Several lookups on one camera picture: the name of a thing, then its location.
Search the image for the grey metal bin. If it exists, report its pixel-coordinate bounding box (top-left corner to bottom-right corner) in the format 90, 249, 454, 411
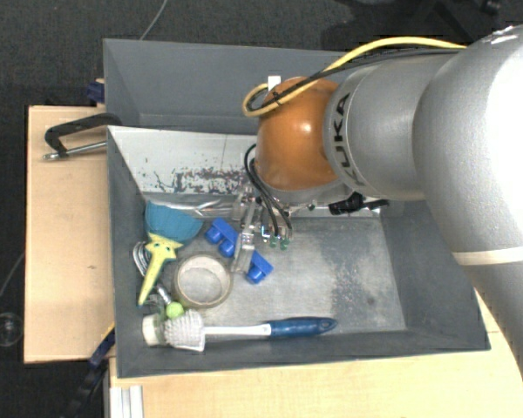
102, 37, 492, 379

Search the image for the black cylinder on white bracket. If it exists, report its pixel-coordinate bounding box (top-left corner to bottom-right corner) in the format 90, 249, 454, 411
328, 192, 391, 217

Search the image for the blue plastic toy block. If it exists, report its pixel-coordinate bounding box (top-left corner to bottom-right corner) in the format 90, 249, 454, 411
204, 217, 275, 286

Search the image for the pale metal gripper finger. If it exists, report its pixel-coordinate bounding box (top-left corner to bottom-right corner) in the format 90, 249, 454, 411
229, 228, 258, 275
232, 192, 258, 223

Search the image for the yellow starfish toy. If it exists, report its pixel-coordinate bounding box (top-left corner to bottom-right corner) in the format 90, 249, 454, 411
137, 232, 185, 307

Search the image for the teal blue bowl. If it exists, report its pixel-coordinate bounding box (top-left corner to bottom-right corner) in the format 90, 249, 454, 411
144, 200, 204, 243

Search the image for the pale wood flat board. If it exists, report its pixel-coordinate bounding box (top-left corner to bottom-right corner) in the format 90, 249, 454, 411
24, 104, 117, 364

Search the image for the blue-handled white dish brush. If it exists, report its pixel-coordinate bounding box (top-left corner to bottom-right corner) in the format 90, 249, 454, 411
140, 308, 338, 353

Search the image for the brown tape roll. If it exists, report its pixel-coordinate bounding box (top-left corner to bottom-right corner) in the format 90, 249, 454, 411
172, 253, 234, 310

